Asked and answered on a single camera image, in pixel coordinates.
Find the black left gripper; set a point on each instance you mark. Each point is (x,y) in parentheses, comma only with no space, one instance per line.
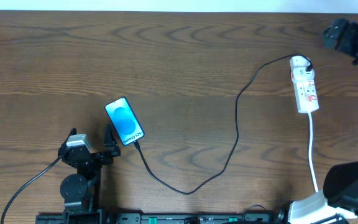
(94,157)

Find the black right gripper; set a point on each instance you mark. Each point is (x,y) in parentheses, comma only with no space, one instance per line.
(334,34)

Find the blue Galaxy smartphone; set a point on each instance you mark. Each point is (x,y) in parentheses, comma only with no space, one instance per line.
(125,121)

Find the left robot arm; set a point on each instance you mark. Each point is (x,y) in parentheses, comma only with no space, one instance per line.
(80,191)

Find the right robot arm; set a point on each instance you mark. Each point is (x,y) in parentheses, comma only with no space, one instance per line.
(337,200)

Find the white USB charger adapter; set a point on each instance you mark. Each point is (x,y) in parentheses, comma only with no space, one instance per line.
(299,62)

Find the white power strip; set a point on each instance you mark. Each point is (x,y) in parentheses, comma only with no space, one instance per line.
(305,90)

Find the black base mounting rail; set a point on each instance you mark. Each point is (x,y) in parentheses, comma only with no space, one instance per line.
(136,218)

